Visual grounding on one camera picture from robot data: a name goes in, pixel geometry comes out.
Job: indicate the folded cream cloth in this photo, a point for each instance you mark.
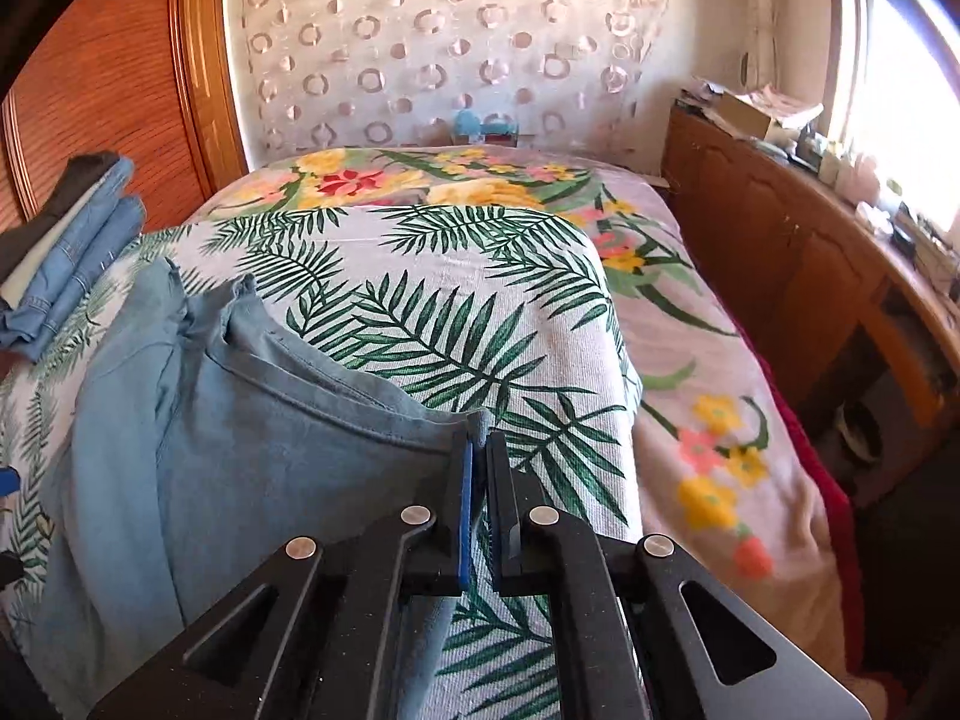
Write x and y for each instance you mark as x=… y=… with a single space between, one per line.
x=37 y=262

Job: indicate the wooden slatted wardrobe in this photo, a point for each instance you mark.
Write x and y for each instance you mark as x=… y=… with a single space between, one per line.
x=112 y=75

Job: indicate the circle pattern sheer curtain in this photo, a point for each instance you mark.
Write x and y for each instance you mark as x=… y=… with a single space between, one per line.
x=420 y=37

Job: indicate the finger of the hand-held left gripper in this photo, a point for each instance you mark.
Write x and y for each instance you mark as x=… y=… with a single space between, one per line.
x=6 y=481
x=7 y=568

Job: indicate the floral pink blanket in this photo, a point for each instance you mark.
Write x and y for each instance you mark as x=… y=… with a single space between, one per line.
x=675 y=360

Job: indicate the folded blue jeans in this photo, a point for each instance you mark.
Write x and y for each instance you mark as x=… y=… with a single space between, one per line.
x=82 y=255

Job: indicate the light blue pants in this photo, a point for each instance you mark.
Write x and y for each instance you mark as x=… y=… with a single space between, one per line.
x=262 y=465

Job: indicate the blue plastic object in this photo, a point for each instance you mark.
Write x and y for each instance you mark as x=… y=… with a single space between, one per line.
x=469 y=126

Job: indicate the wooden sideboard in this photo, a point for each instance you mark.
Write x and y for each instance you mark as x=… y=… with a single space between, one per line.
x=765 y=240

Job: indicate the leaf print bed sheet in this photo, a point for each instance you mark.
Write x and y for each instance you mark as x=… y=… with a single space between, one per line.
x=450 y=300

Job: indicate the red blanket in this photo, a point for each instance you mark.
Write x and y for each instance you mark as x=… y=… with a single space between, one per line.
x=825 y=502

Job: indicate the folded dark grey pants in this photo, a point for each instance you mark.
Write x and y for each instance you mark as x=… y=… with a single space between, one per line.
x=67 y=187

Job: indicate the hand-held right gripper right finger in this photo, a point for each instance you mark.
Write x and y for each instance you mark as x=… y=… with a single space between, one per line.
x=496 y=514

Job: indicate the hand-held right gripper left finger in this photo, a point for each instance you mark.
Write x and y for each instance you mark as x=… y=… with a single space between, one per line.
x=465 y=511

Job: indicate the cardboard box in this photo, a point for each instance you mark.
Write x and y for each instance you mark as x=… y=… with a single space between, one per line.
x=742 y=116

